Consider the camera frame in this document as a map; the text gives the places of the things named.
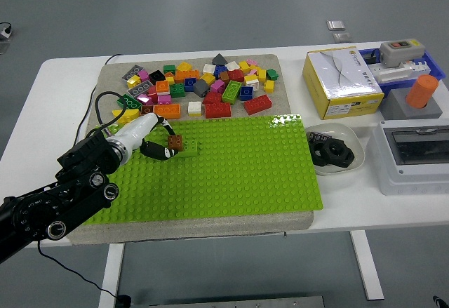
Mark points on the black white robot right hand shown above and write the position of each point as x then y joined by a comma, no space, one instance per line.
440,304

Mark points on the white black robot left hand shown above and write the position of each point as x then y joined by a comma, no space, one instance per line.
137,130

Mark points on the brown square toy brick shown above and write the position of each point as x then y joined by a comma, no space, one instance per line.
175,142
224,76

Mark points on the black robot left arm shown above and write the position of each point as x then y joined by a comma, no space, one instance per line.
70,195

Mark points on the green studded baseplate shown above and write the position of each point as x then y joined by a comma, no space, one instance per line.
228,174

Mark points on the yellow curved brick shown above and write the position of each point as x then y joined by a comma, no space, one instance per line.
134,114

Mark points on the brown brick with round hole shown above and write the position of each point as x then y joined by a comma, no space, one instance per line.
146,109

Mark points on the dark green long brick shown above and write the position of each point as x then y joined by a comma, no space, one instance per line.
133,104

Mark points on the shiny magenta brick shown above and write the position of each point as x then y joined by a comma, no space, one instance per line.
144,99

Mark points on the orange brick with round holes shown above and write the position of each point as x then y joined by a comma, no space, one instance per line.
168,111

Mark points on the red square brick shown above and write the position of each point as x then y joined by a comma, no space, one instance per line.
235,75
212,97
153,92

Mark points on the pink square brick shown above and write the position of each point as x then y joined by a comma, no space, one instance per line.
217,85
251,62
164,99

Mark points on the grey brick with round holes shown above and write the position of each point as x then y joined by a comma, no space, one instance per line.
140,88

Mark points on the shiny gold brick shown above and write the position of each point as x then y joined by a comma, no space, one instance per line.
133,81

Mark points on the orange square brick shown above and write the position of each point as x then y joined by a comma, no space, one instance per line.
162,86

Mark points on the magenta square brick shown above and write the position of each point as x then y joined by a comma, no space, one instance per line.
143,74

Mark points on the green square brick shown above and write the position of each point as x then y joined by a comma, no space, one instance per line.
177,90
169,69
272,73

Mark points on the lime green long brick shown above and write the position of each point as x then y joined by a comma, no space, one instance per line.
231,91
191,149

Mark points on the grey studded flat brick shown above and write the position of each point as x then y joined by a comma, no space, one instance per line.
132,73

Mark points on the black square brick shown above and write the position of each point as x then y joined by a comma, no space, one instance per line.
156,76

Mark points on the small yellow brick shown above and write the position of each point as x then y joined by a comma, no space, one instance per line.
170,80
255,68

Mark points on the white and yellow brick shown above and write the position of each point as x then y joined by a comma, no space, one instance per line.
195,108

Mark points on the small orange brick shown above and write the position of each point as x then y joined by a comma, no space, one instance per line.
169,74

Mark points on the blue square brick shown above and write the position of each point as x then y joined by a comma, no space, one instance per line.
190,83
246,92
220,70

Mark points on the orange long brick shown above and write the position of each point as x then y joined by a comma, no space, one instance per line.
187,75

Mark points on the dark grey square brick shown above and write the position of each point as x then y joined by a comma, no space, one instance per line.
201,87

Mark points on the yellow square brick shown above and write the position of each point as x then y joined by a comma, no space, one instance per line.
244,66
269,86
261,75
184,66
207,78

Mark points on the white table leg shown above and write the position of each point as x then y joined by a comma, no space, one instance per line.
111,273
366,266

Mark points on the red long brick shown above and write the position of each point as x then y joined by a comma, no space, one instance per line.
217,110
258,104

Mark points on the white square brick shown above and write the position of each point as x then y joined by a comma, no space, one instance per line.
252,81
209,68

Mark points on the dark grey sloped brick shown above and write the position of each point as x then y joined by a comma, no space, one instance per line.
219,59

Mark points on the white sloped brick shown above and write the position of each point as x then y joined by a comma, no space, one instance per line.
232,65

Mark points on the grey-brown mat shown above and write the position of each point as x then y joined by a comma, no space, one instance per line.
282,90

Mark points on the grey floor plate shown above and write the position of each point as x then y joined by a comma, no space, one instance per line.
4,47

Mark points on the white floor socket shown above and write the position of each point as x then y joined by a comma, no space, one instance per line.
6,31

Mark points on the black hex nut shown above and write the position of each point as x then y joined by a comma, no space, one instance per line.
345,155
312,153

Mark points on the black toothed strip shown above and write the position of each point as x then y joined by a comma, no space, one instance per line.
317,136

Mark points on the white dish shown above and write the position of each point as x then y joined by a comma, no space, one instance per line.
336,130

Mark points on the grey square block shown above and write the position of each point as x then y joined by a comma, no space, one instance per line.
396,106

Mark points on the orange cylinder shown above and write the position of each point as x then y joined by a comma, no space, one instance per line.
421,92

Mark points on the yellow white cardboard box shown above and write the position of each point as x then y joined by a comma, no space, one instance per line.
343,76

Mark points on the blue plastic bin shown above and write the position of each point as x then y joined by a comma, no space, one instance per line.
400,85

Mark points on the silver floor plate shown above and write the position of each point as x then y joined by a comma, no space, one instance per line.
336,25
342,37

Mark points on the white terminal block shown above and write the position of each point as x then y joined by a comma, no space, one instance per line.
389,73

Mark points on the small black device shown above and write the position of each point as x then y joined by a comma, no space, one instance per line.
372,57

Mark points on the grey electrical enclosure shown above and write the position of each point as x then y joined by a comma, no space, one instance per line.
393,178

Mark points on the metal base plate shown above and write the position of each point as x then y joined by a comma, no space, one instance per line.
238,302

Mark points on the grey switch box red button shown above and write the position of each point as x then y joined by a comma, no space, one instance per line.
400,53

